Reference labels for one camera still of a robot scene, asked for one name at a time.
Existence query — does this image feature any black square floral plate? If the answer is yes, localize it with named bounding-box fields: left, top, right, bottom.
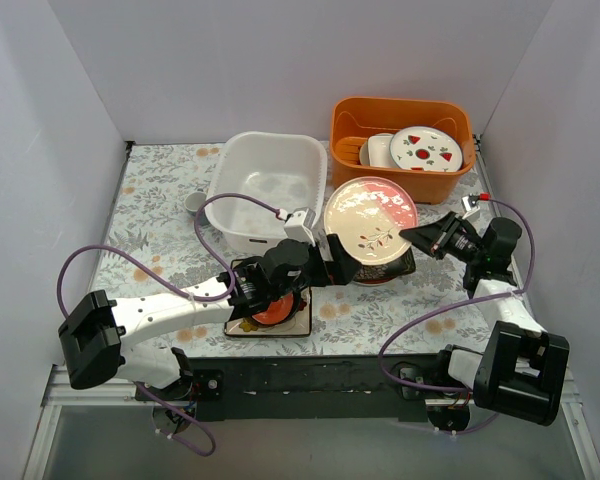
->
left=354, top=248, right=416, bottom=280

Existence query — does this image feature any pink and cream round plate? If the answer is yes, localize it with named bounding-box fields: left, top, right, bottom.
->
left=323, top=176, right=418, bottom=266

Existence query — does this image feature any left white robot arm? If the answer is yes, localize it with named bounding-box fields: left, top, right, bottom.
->
left=58, top=234, right=361, bottom=400

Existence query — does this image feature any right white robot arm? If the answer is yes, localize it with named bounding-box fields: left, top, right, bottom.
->
left=400, top=212, right=570, bottom=426

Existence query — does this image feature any round white dish in bin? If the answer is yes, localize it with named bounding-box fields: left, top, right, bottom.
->
left=358, top=141, right=370, bottom=166

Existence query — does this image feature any white plastic bin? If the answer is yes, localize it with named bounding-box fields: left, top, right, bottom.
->
left=205, top=131, right=328, bottom=255

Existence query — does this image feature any orange plastic bin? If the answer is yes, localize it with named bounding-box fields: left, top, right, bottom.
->
left=329, top=97, right=476, bottom=204

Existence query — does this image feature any orange red small saucer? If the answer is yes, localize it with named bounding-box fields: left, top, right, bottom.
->
left=251, top=294, right=294, bottom=326

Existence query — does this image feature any red rimmed round plate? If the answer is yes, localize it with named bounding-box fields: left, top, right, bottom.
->
left=353, top=278, right=394, bottom=287

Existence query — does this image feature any black bowl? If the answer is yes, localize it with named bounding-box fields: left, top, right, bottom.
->
left=245, top=293, right=303, bottom=328

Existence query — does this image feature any square cream floral plate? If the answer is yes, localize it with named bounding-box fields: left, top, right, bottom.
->
left=224, top=289, right=312, bottom=338

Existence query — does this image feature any white watermelon pattern plate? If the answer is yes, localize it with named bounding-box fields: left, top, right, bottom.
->
left=390, top=126, right=463, bottom=173

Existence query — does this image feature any small white cup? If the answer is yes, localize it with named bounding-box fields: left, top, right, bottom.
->
left=183, top=191, right=207, bottom=217

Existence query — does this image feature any floral table mat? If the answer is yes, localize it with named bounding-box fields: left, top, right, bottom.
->
left=91, top=144, right=490, bottom=357

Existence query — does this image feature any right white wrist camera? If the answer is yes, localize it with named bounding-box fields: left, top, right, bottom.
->
left=461, top=193, right=491, bottom=220

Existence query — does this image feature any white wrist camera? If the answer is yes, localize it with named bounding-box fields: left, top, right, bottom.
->
left=283, top=207, right=316, bottom=246
left=461, top=193, right=491, bottom=220

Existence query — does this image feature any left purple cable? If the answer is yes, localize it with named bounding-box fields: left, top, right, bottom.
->
left=55, top=192, right=291, bottom=457

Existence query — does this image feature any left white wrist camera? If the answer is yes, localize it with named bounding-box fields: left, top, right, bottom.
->
left=283, top=207, right=316, bottom=246

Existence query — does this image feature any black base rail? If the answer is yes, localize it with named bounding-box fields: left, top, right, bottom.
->
left=148, top=354, right=463, bottom=422

